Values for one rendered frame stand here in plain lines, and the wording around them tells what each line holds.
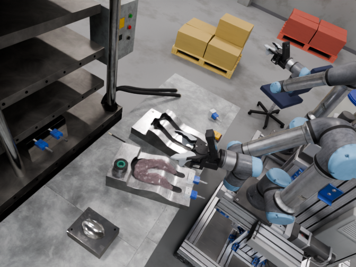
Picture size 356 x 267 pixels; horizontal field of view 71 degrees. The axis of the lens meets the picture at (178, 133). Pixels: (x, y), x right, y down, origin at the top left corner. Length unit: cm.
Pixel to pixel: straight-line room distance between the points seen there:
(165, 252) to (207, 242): 37
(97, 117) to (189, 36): 259
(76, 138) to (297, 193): 134
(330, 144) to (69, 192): 128
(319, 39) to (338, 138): 544
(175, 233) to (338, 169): 166
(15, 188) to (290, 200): 138
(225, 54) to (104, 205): 313
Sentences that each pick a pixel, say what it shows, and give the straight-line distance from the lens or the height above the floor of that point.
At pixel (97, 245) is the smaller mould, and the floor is 87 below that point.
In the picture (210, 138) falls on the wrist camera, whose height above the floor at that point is 154.
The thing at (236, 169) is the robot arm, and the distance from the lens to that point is 96.
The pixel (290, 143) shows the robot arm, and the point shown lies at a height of 152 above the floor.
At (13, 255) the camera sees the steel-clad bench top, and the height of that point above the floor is 80.
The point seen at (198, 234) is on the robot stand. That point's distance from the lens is 214.
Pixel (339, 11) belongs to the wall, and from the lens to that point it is 745.
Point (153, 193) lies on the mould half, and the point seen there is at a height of 88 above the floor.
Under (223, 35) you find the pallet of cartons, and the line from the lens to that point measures 436.
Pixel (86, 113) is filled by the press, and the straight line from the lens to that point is 193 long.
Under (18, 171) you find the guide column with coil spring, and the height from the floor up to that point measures 85.
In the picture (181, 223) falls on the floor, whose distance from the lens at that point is 239.
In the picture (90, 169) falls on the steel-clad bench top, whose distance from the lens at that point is 161.
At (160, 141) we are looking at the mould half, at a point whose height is 89.
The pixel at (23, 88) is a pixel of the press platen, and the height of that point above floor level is 129.
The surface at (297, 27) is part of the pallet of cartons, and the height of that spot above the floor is 37.
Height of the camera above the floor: 215
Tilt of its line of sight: 46 degrees down
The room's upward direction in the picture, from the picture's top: 19 degrees clockwise
